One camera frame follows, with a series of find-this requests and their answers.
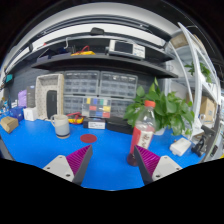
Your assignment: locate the white oscilloscope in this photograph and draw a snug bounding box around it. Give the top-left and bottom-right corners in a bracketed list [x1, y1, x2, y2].
[105, 39, 147, 61]

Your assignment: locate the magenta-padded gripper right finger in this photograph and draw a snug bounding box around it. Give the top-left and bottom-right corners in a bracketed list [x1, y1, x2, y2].
[133, 144, 184, 186]

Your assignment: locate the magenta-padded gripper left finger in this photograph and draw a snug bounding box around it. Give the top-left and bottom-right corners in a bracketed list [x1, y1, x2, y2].
[42, 144, 94, 187]

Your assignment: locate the black speaker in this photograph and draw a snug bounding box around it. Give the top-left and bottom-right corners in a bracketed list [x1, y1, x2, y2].
[45, 89, 58, 120]

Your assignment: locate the blue box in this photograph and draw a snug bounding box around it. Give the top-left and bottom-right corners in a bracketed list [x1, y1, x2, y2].
[9, 106, 25, 122]

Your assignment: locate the black workbench shelf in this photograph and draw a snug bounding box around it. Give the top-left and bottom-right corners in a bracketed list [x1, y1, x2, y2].
[6, 23, 179, 79]

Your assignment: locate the grey small-parts drawer cabinet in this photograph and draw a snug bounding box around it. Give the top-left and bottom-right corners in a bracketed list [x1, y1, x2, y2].
[98, 70, 139, 99]
[63, 69, 101, 97]

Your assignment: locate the white shelf unit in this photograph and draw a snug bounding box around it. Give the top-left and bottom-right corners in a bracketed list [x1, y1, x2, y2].
[164, 21, 224, 161]

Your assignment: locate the black stand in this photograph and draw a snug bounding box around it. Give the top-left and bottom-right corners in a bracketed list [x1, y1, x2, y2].
[191, 124, 216, 158]

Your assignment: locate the wide grey drawer cabinet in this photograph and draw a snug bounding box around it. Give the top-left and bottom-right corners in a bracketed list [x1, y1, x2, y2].
[63, 94, 134, 119]

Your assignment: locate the flat round red coaster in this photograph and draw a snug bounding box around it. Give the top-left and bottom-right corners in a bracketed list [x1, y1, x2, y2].
[79, 133, 98, 144]

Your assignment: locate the dark grey box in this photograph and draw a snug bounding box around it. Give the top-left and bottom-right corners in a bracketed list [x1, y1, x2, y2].
[26, 85, 37, 108]

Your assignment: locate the small cardboard box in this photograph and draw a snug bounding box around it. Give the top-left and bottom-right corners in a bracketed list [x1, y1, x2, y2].
[0, 116, 20, 134]

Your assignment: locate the green potted plant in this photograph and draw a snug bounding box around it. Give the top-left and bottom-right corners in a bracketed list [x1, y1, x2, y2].
[123, 77, 196, 137]

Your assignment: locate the small white box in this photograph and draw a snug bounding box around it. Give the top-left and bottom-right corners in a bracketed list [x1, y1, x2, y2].
[23, 106, 39, 122]

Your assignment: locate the clear box with coloured compartments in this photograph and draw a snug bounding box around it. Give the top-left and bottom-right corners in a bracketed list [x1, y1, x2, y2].
[81, 96, 112, 119]

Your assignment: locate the purple box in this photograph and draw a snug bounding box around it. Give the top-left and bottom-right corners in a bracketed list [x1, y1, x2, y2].
[17, 89, 28, 108]

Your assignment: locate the black flat case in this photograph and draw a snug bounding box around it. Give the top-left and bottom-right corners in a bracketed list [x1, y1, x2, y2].
[105, 116, 134, 135]

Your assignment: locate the black box with white label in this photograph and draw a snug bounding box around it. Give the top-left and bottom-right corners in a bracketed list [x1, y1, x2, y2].
[82, 117, 107, 130]

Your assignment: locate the white rectangular block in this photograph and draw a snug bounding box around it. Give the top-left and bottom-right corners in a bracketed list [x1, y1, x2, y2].
[169, 137, 193, 157]

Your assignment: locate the yellow multimeter with red leads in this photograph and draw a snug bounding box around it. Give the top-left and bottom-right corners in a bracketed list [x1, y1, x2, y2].
[66, 112, 85, 125]

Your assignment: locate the clear red-labelled tea bottle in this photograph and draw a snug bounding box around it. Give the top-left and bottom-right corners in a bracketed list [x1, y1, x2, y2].
[126, 99, 157, 167]

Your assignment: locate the white and grey mug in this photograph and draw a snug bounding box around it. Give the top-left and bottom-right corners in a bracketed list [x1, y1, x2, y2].
[50, 114, 71, 139]

